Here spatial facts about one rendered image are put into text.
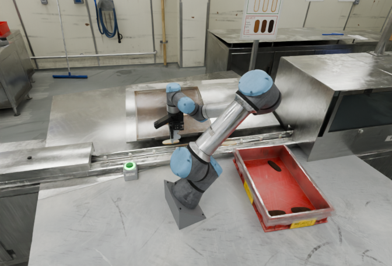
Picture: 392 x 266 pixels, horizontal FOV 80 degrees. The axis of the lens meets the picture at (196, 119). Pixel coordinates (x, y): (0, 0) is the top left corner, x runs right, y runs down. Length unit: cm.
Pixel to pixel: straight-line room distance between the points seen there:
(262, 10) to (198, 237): 175
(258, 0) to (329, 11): 431
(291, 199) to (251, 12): 147
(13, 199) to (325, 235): 157
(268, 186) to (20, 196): 133
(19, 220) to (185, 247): 104
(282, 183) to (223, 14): 417
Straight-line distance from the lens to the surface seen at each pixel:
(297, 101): 160
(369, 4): 704
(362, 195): 156
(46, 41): 521
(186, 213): 107
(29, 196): 161
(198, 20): 470
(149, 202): 124
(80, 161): 139
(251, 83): 90
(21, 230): 185
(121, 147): 157
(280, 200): 132
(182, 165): 93
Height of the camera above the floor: 180
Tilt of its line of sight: 33 degrees down
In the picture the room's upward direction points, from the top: 2 degrees clockwise
